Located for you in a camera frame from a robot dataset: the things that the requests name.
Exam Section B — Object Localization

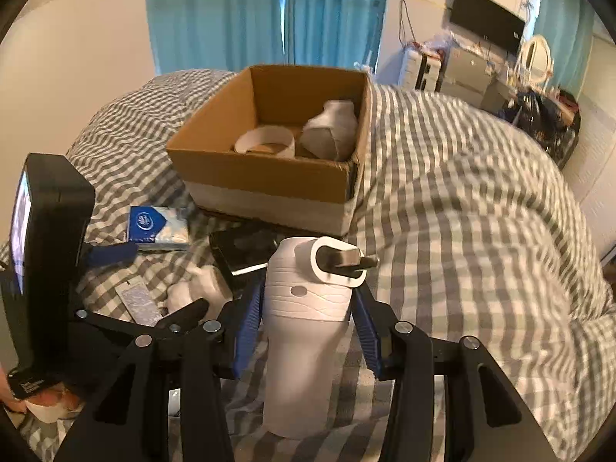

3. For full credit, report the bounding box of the white plush toy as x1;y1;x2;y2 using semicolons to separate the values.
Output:
165;265;233;320

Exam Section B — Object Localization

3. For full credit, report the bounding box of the blue tissue packet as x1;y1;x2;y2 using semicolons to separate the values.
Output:
126;206;190;251

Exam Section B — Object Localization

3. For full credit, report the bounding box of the black wallet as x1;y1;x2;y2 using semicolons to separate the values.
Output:
209;224;279;292

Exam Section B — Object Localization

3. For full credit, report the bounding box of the white tumbler bottle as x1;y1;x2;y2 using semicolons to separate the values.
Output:
263;237;378;439

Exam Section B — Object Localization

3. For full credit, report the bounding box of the white tape roll ring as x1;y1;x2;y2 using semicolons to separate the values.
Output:
233;124;297;159

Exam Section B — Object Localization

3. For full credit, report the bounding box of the left hand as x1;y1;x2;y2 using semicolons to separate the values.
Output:
1;369;85;424

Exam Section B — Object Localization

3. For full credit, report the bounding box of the grey checkered duvet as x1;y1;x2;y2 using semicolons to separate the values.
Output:
67;70;615;461

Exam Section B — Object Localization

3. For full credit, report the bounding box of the brown cardboard box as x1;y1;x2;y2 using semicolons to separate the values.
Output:
167;65;372;237

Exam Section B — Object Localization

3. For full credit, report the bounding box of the white louvered wardrobe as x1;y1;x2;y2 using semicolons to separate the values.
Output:
563;37;616;259

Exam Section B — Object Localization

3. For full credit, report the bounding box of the left teal curtain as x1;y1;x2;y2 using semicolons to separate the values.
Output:
146;0;286;74

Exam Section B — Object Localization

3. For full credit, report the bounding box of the teal curtain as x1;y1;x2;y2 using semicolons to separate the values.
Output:
534;0;595;95
285;0;385;71
146;0;286;74

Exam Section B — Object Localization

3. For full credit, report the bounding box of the black clothes pile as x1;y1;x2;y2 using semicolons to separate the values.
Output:
497;89;581;170

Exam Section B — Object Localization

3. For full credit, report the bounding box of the middle teal curtain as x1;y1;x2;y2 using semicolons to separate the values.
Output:
285;0;385;71

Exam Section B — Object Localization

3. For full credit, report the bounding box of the grey mini fridge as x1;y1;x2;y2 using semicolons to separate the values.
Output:
440;47;494;107

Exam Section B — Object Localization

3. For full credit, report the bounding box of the white suitcase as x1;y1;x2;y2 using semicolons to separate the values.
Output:
398;46;443;92

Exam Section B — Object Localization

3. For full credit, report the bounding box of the white oval vanity mirror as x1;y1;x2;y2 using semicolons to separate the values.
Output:
514;35;554;91

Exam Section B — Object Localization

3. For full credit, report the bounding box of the right teal curtain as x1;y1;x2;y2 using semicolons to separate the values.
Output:
534;0;595;95

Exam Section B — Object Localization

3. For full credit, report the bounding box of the black wall television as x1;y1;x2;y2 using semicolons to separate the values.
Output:
449;0;525;55

